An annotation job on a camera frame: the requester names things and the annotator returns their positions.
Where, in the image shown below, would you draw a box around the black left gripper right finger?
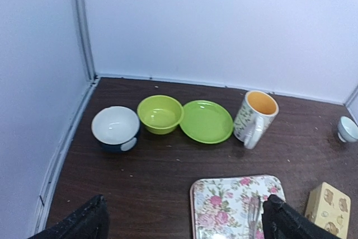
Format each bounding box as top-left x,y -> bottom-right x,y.
262,194 -> 338,239

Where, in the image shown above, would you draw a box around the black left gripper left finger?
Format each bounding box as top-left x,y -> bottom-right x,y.
32,195 -> 109,239

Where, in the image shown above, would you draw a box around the metal tongs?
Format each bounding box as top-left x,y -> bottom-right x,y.
247,195 -> 262,239

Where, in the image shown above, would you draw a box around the beige bear tin box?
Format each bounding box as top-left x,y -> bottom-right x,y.
304,184 -> 323,223

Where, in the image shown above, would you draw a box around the beige bear tin lid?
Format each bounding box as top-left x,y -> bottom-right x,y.
314,182 -> 351,238

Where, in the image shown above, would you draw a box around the floral rectangular tray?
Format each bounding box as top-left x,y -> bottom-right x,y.
190,175 -> 285,238

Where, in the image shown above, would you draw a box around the white black bowl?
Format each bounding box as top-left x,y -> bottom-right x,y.
91,106 -> 140,153

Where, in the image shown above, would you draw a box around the pale blue ceramic bowl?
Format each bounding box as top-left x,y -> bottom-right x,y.
337,116 -> 358,143

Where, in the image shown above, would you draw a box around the white mug orange inside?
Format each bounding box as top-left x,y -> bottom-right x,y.
233,91 -> 279,149

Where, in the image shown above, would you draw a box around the green plastic plate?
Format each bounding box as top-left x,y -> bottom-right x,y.
180,100 -> 233,144

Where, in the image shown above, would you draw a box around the green plastic bowl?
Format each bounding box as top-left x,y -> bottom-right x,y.
137,95 -> 184,135

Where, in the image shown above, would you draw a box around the right aluminium frame post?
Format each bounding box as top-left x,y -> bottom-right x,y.
344,85 -> 358,108

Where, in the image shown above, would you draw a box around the aluminium frame post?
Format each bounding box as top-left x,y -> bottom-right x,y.
74,0 -> 97,83
344,85 -> 358,108

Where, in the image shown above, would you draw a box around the left aluminium frame post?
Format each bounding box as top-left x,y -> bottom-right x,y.
74,0 -> 97,83

